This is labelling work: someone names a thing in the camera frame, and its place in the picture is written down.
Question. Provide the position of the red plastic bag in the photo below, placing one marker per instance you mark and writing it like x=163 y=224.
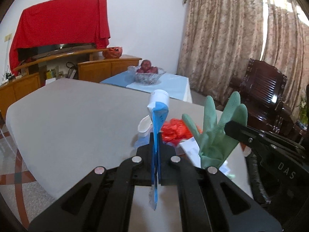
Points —
x=176 y=130

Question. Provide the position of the light blue tablecloth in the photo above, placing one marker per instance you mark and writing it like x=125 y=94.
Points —
x=115 y=81

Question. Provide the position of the wall switch plate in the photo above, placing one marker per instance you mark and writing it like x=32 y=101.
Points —
x=8 y=37

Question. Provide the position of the wooden cabinet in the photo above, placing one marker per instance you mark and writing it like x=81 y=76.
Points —
x=96 y=70

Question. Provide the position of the dark wooden chair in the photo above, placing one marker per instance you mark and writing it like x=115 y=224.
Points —
x=263 y=84

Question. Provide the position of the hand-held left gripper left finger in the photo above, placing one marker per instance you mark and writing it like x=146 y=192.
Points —
x=144 y=166

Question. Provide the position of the blue and white packet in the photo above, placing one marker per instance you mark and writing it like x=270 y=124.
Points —
x=158 y=116

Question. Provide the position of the glass fruit bowl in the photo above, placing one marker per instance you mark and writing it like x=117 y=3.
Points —
x=147 y=78

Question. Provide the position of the black television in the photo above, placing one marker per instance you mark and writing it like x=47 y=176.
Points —
x=36 y=52

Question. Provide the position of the white paper carton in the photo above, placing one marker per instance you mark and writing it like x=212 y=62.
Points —
x=190 y=149

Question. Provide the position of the potted plant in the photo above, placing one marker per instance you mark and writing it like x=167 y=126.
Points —
x=303 y=108

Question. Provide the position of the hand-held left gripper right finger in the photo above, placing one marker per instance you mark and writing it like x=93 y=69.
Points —
x=167 y=166

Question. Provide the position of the patterned beige curtain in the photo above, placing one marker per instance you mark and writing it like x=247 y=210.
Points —
x=217 y=41

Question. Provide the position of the green rubber glove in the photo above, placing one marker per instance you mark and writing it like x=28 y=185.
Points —
x=212 y=140

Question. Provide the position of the yellow box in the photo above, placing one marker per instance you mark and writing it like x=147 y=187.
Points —
x=50 y=74

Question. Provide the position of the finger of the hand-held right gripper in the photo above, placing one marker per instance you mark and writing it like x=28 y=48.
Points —
x=243 y=131

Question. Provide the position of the red cloth cover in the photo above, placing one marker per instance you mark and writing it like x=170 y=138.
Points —
x=60 y=24

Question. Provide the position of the red apple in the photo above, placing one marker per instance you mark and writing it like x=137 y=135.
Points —
x=140 y=70
x=153 y=69
x=145 y=64

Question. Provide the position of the white plastic cup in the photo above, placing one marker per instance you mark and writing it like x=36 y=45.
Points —
x=143 y=125

